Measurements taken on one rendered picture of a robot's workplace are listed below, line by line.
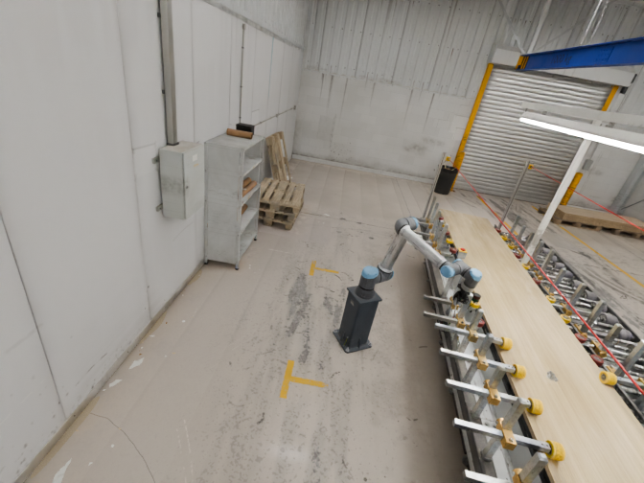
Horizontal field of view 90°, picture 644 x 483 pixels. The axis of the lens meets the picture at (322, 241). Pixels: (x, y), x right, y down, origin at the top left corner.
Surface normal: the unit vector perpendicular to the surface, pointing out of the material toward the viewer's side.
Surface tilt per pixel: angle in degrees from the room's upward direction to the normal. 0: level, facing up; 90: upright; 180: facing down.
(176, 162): 90
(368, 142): 90
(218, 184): 90
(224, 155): 90
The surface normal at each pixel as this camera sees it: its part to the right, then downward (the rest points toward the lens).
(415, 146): -0.09, 0.44
